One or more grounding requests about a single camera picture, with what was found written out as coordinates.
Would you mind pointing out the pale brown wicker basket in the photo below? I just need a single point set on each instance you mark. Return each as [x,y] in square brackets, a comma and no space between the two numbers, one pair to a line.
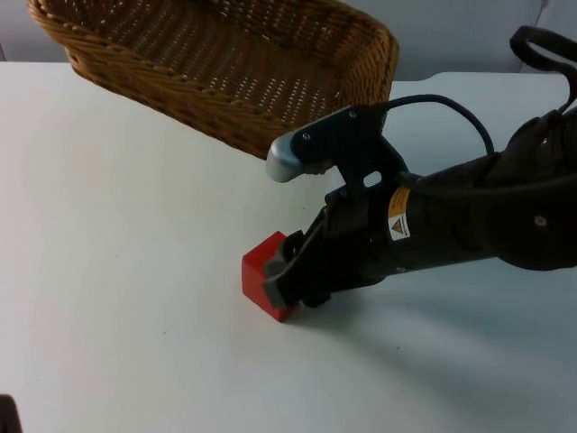
[234,67]

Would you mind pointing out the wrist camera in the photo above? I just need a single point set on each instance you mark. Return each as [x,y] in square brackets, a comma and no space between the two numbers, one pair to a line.
[324,135]

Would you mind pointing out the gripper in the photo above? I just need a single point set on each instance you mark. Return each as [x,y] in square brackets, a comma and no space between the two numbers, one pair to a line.
[347,243]

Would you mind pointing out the red cube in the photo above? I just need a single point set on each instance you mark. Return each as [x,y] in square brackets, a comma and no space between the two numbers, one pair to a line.
[258,277]

